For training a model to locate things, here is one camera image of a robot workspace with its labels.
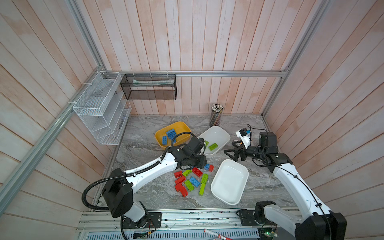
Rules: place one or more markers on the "blue lego brick pair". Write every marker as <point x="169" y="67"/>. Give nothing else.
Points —
<point x="171" y="134"/>

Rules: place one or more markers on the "red lego brick bottom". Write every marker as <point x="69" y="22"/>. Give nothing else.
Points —
<point x="180" y="188"/>

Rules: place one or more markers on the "black mesh wall basket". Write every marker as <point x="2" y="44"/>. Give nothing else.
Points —
<point x="149" y="87"/>

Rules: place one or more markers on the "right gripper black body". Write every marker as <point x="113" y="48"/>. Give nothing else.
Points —
<point x="250" y="151"/>

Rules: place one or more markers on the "yellow plastic bin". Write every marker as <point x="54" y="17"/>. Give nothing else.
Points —
<point x="180" y="127"/>

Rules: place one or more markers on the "white plastic bin far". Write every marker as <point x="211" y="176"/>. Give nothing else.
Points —
<point x="215" y="135"/>

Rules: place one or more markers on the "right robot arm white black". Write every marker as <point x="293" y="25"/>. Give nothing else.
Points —
<point x="317" y="221"/>

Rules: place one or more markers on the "white wire mesh shelf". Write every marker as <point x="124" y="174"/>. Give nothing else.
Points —
<point x="102" y="109"/>

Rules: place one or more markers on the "red white marker pen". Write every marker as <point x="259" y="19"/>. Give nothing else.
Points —
<point x="216" y="235"/>

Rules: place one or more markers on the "white plastic bin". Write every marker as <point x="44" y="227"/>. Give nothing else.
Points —
<point x="229" y="182"/>
<point x="215" y="135"/>

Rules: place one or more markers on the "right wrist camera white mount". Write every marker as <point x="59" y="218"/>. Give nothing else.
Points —
<point x="245" y="135"/>

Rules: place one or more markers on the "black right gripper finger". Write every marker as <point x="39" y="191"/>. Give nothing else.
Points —
<point x="234" y="155"/>
<point x="232" y="147"/>

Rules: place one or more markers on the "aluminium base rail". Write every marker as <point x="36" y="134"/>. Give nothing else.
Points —
<point x="186" y="224"/>

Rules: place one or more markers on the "white plastic bin near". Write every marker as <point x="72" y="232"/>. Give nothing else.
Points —
<point x="229" y="182"/>

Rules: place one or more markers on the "green lego brick bottom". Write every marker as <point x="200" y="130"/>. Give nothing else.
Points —
<point x="202" y="189"/>

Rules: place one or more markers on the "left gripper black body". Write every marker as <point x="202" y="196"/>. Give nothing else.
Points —
<point x="198" y="162"/>

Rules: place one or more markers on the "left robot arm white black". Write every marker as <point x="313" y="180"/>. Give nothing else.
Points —
<point x="120" y="186"/>

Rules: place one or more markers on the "red lego brick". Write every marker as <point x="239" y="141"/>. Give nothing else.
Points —
<point x="178" y="174"/>
<point x="197" y="172"/>
<point x="180" y="180"/>
<point x="180" y="188"/>

